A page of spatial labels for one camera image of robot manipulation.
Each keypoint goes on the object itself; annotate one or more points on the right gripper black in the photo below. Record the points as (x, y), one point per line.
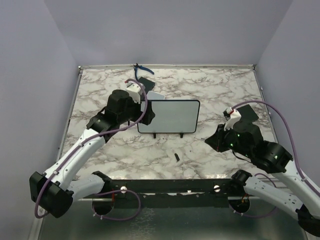
(215, 140)

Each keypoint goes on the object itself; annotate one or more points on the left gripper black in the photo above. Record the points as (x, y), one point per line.
(149, 115)

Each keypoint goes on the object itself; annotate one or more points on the small whiteboard black frame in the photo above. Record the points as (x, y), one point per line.
(172, 116)

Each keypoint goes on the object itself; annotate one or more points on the black marker cap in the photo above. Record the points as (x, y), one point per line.
(176, 157)

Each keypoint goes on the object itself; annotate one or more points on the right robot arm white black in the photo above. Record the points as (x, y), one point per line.
(245, 138)

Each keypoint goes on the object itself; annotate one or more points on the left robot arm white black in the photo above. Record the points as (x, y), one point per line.
(55, 190)

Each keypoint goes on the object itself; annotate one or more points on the small white square device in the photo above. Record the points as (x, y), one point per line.
(151, 95)

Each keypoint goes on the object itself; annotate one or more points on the black rectangular box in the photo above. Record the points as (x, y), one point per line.
(148, 84)

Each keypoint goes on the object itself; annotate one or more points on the black eraser block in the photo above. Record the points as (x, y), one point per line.
(247, 113)

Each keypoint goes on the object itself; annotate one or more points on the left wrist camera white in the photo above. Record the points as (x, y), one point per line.
(135, 92)

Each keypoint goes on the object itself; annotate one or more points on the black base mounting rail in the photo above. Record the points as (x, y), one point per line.
(181, 193)

